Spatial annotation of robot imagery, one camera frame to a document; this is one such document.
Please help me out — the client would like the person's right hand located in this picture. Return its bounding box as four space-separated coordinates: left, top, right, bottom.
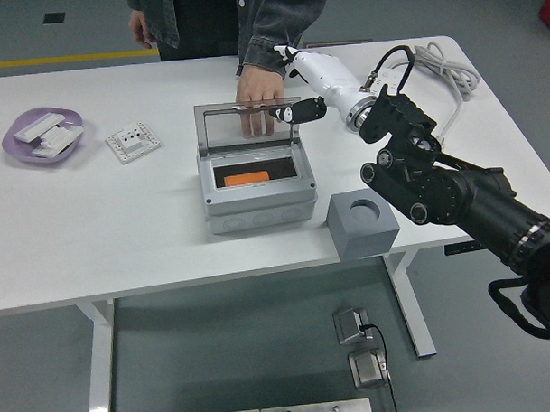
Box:
127 9 155 51

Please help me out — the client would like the person's left hand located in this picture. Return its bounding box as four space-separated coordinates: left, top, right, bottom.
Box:
234 63 286 138

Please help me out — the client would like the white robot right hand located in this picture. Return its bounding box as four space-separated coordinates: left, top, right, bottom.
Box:
266 42 376 135

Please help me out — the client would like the orange cylinder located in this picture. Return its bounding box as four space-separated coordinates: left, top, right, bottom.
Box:
222 170 271 188

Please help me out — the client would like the grey electrical box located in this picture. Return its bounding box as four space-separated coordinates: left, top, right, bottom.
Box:
192 94 321 238

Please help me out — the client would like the grey cube with round recess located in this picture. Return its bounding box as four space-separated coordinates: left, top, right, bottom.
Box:
326 187 403 262

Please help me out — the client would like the white power strip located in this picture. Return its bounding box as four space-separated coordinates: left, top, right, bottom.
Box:
369 64 406 96

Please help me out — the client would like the person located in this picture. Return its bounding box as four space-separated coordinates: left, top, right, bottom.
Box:
126 0 336 143

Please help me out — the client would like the small white plastic piece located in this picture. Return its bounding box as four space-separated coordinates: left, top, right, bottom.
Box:
39 124 85 150
31 140 70 158

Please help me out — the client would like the long white plastic block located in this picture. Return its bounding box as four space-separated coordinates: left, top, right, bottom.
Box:
13 112 67 143

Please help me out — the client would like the purple plate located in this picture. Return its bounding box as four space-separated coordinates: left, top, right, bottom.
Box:
0 105 86 170

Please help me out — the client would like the black table control panel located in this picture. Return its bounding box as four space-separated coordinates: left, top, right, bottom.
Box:
443 240 485 257

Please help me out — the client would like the white table leg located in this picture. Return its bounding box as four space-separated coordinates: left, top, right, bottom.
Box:
74 297 118 412
383 249 439 361

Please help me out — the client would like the white wall socket panel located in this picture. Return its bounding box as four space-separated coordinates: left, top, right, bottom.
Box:
105 121 163 164

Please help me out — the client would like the white power cord with plug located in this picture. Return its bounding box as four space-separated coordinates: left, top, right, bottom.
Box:
388 40 484 145

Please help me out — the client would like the black floor cable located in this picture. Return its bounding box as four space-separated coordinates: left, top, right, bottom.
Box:
359 321 400 412

